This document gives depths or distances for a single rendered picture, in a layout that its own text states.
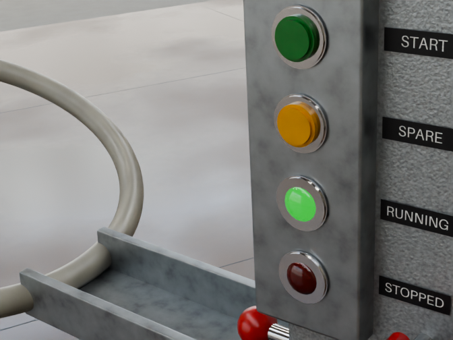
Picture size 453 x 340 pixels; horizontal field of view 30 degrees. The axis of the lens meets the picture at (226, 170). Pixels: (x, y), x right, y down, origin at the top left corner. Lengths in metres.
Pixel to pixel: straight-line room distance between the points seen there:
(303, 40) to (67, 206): 3.47
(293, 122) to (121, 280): 0.48
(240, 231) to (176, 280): 2.64
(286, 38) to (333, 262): 0.14
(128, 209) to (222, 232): 2.54
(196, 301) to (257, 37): 0.44
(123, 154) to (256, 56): 0.60
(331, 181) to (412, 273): 0.07
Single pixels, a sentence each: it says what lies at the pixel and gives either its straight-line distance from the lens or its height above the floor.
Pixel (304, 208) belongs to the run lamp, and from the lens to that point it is 0.51.
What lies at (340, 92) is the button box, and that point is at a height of 1.44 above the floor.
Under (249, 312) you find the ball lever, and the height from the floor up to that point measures 1.23.
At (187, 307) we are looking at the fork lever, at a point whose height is 1.12.
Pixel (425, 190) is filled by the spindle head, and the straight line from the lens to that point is 0.49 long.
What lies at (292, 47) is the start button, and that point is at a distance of 0.48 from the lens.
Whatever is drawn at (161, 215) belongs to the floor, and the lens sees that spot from 3.72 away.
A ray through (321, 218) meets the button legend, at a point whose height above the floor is 1.36.
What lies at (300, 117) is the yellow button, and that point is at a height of 1.42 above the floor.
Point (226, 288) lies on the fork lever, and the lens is 0.85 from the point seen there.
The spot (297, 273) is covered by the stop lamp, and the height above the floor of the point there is 1.32.
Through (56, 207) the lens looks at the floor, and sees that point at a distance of 3.92.
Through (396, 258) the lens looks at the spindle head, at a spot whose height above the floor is 1.33.
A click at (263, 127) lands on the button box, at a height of 1.41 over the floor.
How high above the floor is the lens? 1.58
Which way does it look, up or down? 22 degrees down
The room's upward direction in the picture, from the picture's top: 3 degrees counter-clockwise
